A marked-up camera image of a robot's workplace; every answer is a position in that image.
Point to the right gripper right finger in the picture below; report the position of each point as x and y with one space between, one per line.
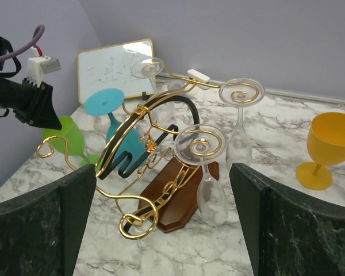
287 232

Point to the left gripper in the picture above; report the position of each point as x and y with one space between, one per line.
31 105

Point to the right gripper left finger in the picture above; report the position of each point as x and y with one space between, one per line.
41 231

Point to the green plastic goblet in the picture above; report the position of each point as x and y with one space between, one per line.
75 138

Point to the blue plastic goblet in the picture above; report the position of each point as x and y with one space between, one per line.
104 102

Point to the clear wine glass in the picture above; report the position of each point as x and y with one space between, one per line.
240 93
201 145
148 69

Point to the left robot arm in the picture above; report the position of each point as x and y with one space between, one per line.
6 47

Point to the small whiteboard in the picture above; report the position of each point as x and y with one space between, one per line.
114 66

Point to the orange plastic goblet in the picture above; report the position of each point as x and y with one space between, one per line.
326 147

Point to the white eraser block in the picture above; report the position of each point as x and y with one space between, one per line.
194 74

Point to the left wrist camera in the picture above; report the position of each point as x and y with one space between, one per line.
39 65

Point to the gold wire wine glass rack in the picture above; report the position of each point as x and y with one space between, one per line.
139 224

